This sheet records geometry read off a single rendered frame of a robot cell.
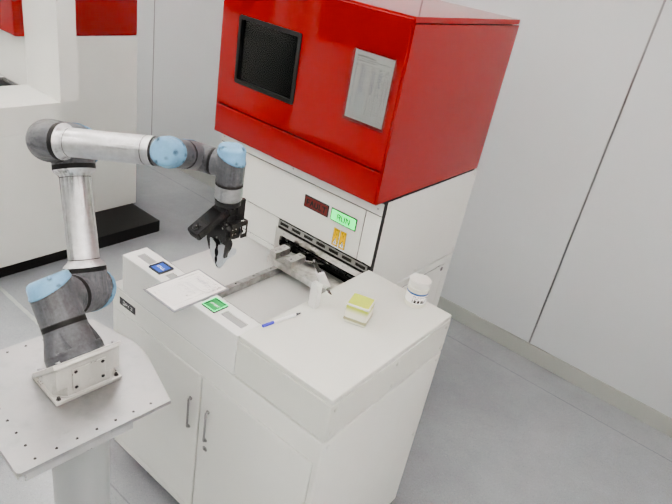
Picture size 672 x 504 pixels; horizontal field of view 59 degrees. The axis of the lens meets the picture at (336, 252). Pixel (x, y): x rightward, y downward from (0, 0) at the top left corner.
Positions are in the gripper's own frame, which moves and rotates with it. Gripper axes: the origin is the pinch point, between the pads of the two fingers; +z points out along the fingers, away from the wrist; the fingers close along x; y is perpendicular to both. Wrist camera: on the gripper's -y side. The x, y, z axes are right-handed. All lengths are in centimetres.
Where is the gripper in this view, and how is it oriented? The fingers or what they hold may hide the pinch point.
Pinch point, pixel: (216, 264)
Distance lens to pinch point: 174.3
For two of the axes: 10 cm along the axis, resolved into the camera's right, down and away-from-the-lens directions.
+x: -7.6, -4.1, 5.0
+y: 6.3, -2.7, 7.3
